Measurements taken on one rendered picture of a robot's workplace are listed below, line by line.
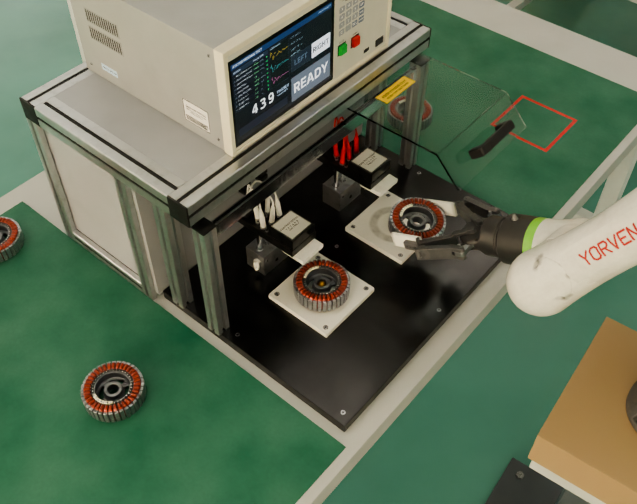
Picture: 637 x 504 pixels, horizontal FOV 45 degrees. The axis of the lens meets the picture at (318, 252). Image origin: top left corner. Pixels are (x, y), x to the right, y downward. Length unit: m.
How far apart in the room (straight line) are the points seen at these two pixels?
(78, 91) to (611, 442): 1.12
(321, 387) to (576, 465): 0.45
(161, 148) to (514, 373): 1.44
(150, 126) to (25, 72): 2.27
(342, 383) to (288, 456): 0.17
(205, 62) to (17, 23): 2.80
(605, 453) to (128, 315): 0.91
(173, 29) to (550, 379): 1.62
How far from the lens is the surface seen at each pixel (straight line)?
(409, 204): 1.56
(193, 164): 1.32
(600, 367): 1.47
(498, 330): 2.52
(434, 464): 2.24
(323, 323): 1.49
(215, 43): 1.22
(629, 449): 1.40
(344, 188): 1.68
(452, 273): 1.61
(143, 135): 1.39
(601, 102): 2.16
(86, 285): 1.66
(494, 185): 1.84
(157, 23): 1.30
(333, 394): 1.42
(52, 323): 1.62
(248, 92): 1.28
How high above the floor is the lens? 1.98
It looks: 48 degrees down
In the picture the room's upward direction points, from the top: straight up
